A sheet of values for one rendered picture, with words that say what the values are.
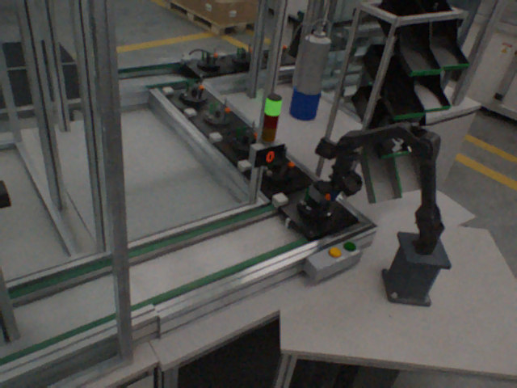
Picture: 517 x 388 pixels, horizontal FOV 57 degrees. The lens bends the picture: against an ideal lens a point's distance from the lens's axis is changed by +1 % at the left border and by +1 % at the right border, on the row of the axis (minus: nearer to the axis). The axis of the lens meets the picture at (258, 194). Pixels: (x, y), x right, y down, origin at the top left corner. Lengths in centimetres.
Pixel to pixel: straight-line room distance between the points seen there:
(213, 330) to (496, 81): 464
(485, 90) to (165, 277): 466
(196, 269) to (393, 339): 67
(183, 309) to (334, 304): 52
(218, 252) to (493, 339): 95
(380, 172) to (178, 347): 103
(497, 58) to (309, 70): 333
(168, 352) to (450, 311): 96
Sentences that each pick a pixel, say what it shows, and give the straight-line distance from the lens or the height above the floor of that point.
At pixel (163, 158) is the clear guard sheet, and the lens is 145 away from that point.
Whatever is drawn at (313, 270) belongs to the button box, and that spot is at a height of 94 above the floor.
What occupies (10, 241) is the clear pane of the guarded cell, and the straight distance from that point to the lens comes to 99.
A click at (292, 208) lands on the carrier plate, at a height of 97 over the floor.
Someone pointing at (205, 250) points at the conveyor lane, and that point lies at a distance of 163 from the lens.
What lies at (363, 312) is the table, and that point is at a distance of 164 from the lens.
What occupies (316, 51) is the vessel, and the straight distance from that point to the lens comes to 249.
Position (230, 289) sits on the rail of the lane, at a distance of 147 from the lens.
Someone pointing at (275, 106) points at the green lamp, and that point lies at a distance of 152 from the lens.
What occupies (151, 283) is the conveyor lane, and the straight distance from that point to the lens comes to 153.
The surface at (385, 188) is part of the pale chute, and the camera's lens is 193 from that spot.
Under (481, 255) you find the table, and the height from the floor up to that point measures 86.
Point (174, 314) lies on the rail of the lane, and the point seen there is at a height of 95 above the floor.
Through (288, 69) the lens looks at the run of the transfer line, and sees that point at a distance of 302.
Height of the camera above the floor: 206
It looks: 37 degrees down
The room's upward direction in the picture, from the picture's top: 9 degrees clockwise
